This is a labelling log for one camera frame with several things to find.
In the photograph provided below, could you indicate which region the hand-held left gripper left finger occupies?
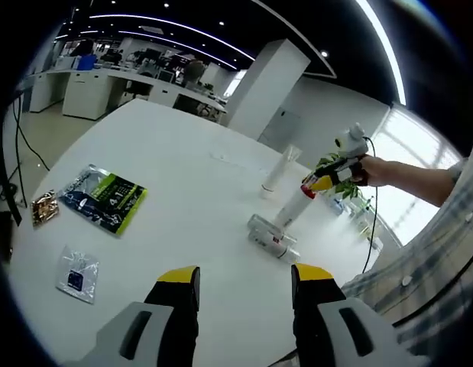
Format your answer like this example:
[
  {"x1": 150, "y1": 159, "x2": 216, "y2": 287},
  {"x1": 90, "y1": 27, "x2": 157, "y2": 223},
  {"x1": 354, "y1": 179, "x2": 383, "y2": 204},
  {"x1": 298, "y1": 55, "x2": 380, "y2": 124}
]
[{"x1": 63, "y1": 265, "x2": 201, "y2": 367}]

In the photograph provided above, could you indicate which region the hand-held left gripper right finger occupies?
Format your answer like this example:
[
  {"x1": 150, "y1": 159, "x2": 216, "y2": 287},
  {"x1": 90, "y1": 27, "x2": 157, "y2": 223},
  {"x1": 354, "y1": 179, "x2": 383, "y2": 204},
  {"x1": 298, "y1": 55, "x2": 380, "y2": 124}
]
[{"x1": 291, "y1": 262, "x2": 432, "y2": 367}]

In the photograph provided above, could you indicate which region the green and black packet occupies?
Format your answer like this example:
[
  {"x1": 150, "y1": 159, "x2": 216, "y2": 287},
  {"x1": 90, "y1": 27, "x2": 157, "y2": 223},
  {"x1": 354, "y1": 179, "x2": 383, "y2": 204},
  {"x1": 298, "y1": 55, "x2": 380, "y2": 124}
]
[{"x1": 57, "y1": 164, "x2": 148, "y2": 239}]

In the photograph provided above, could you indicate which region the small gold packet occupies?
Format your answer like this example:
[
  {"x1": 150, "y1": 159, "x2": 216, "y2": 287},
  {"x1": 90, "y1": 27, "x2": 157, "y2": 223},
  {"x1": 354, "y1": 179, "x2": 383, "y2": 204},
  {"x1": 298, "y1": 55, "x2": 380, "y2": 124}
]
[{"x1": 31, "y1": 189, "x2": 60, "y2": 229}]

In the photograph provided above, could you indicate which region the person's right hand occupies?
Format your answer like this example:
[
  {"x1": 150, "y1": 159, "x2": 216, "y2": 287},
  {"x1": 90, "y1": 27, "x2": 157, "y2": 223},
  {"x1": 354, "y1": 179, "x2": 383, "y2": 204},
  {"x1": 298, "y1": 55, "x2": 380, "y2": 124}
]
[{"x1": 352, "y1": 154, "x2": 379, "y2": 188}]

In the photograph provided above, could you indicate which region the green potted plant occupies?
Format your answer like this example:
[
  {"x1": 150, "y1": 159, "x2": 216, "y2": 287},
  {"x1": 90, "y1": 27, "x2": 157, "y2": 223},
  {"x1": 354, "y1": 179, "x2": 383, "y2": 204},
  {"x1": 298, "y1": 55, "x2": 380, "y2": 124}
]
[{"x1": 316, "y1": 152, "x2": 382, "y2": 245}]

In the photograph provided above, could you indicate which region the white cabinet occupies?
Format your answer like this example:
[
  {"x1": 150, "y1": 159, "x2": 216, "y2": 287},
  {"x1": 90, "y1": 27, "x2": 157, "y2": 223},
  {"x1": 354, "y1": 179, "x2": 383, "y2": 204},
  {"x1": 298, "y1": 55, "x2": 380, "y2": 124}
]
[{"x1": 258, "y1": 106, "x2": 303, "y2": 147}]

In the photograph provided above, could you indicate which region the large bright window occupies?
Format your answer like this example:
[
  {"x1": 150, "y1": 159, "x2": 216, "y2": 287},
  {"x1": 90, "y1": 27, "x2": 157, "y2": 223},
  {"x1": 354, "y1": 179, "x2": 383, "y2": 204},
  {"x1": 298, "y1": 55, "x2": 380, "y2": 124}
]
[{"x1": 369, "y1": 102, "x2": 473, "y2": 248}]

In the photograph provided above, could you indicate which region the curved ceiling light strip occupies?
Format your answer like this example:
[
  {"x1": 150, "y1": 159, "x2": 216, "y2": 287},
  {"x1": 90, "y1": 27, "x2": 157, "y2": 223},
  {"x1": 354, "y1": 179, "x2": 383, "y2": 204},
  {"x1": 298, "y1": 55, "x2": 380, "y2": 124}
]
[{"x1": 354, "y1": 0, "x2": 408, "y2": 107}]

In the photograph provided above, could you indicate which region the clear packet with dark square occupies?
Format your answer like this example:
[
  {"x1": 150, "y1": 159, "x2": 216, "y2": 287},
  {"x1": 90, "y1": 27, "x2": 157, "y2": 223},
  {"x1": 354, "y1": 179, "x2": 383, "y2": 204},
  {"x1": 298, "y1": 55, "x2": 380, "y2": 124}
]
[{"x1": 55, "y1": 244, "x2": 100, "y2": 305}]

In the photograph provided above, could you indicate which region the black office chair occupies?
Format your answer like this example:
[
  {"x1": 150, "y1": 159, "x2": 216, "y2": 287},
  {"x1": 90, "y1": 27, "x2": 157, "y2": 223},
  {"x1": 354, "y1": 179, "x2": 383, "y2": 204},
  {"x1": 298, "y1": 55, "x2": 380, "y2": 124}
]
[{"x1": 124, "y1": 79, "x2": 153, "y2": 101}]

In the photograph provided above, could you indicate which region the row of white office desks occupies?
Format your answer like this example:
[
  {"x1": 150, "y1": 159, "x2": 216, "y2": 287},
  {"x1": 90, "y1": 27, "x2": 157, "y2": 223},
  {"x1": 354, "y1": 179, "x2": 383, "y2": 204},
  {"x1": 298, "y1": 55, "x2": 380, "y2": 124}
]
[{"x1": 29, "y1": 64, "x2": 228, "y2": 123}]

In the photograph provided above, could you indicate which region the blue box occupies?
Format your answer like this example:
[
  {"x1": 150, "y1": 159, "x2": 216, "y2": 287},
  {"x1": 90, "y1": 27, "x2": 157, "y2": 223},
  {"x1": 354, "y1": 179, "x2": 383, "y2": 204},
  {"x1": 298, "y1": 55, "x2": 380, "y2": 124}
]
[{"x1": 77, "y1": 53, "x2": 98, "y2": 72}]

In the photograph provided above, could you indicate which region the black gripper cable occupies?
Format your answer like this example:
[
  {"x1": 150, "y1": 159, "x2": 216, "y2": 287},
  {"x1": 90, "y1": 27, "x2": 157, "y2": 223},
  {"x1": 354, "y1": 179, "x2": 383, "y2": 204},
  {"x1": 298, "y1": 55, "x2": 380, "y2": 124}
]
[{"x1": 361, "y1": 135, "x2": 379, "y2": 274}]

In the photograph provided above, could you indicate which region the black floor cable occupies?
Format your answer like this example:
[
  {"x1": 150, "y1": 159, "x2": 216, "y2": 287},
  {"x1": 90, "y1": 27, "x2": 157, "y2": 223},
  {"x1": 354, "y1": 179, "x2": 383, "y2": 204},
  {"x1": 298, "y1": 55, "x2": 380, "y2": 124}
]
[{"x1": 12, "y1": 93, "x2": 52, "y2": 209}]

